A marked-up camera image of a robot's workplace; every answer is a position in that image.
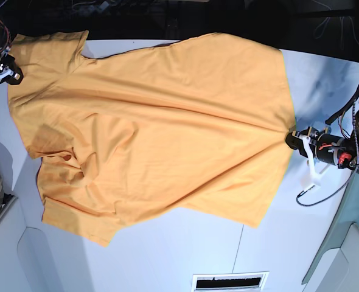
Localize white left corner panel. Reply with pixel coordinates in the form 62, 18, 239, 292
0, 197, 95, 291

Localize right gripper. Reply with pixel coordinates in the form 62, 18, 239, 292
0, 54, 24, 85

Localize white slotted vent plate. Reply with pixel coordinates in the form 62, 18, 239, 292
191, 271, 270, 292

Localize orange yellow t-shirt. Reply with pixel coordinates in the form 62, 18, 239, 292
8, 31, 296, 246

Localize white corner panel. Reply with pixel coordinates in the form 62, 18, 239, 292
304, 224, 359, 292
0, 197, 95, 291

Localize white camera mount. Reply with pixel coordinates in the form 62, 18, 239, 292
301, 173, 321, 191

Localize white right corner panel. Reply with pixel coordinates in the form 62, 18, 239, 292
304, 224, 359, 292

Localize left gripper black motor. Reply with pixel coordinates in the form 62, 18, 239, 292
285, 127, 357, 183

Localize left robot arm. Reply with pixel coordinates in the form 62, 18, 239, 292
285, 84, 359, 178

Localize right braided black cable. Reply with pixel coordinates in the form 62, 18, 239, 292
295, 97, 359, 208

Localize loose cables in background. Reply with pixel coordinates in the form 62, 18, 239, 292
313, 13, 359, 51

